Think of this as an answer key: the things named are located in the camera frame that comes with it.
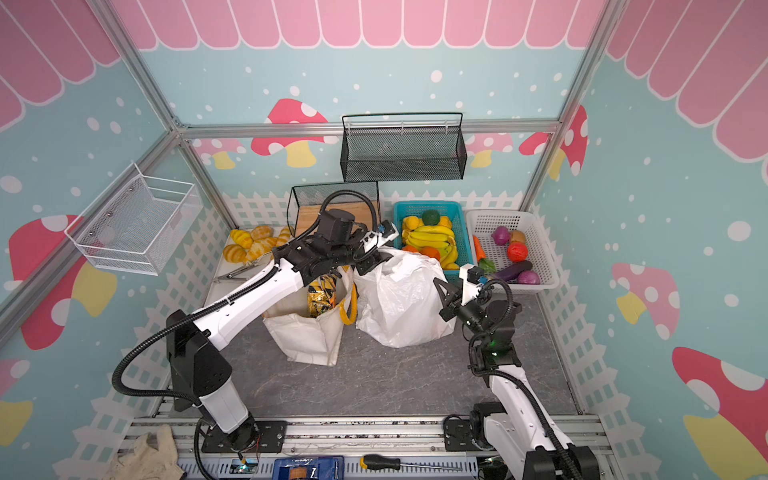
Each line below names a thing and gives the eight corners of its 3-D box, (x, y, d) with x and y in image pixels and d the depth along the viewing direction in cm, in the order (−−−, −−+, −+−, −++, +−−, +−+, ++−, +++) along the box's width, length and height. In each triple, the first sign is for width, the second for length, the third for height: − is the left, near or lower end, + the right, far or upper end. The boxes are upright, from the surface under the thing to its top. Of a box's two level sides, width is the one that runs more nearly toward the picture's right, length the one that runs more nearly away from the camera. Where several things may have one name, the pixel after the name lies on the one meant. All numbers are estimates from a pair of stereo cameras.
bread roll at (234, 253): (222, 262, 110) (219, 258, 108) (228, 248, 114) (225, 244, 112) (243, 262, 110) (240, 258, 108) (249, 248, 114) (246, 244, 112)
